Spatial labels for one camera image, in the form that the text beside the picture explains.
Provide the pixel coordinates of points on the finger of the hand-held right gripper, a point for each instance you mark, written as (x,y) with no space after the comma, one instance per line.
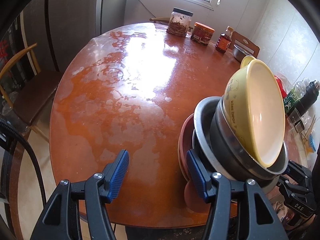
(292,188)
(298,168)

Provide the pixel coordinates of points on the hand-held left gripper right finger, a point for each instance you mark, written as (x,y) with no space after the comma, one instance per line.
(197,177)

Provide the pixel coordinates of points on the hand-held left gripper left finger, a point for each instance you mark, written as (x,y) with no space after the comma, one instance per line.
(117,175)

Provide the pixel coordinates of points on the pink pig-shaped plate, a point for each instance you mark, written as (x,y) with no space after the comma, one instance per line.
(183,155)

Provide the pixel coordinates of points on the deep stainless steel bowl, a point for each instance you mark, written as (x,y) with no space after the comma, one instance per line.
(220,140)

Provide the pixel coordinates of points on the wide stainless steel basin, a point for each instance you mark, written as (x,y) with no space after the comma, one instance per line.
(202,125)

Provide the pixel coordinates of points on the yellow bowl with white inside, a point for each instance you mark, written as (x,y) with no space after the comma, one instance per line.
(260,110)

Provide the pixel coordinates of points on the yellow shell-shaped plate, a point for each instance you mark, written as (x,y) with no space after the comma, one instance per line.
(247,61)

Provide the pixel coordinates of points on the blue brush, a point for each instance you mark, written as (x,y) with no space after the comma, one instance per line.
(312,142)

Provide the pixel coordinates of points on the small steel cup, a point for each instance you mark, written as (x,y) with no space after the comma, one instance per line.
(299,127)

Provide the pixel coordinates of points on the clear plastic cup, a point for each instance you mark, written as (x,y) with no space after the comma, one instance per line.
(293,115)

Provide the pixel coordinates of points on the green label plastic bottle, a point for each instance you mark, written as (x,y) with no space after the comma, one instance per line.
(293,97)

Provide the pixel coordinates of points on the black thermos flask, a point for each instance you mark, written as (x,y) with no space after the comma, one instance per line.
(308,97)

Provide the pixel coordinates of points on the red tissue pack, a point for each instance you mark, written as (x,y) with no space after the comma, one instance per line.
(281,87)

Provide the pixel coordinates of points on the curved wooden chair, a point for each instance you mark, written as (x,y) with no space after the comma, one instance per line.
(35,92)
(160,19)

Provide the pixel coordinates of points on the shallow stainless steel bowl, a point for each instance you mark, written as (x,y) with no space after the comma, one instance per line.
(241,52)

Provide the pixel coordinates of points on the wooden chair back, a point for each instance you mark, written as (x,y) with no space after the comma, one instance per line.
(246,42)

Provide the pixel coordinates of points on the brown sauce bottle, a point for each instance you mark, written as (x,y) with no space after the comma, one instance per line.
(223,41)

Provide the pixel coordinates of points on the red tin can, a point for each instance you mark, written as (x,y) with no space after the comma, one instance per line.
(202,33)

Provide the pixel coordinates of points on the dark lid plastic jar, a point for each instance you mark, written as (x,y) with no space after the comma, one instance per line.
(178,22)

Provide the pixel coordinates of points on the grey refrigerator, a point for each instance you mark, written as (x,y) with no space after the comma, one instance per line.
(75,17)

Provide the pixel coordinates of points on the glass door cabinet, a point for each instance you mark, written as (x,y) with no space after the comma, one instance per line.
(10,50)

